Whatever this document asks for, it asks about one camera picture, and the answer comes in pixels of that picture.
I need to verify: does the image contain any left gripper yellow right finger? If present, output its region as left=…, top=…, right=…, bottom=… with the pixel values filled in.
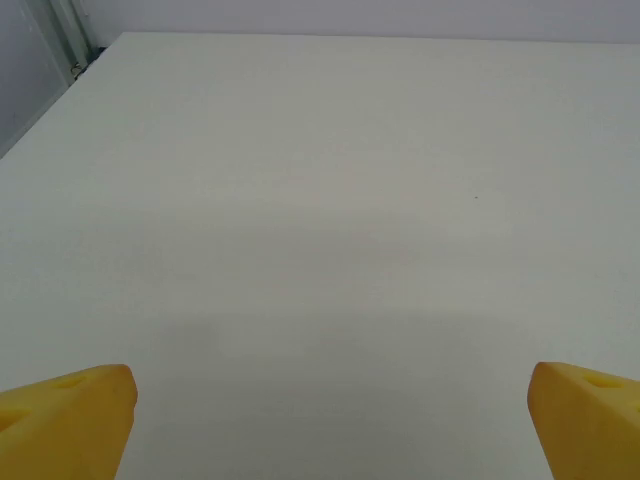
left=527, top=361, right=640, bottom=480

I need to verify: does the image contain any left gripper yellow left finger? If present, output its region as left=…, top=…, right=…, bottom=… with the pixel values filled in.
left=0, top=363, right=139, bottom=480

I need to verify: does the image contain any aluminium frame post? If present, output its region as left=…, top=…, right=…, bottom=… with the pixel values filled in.
left=48, top=0, right=104, bottom=81

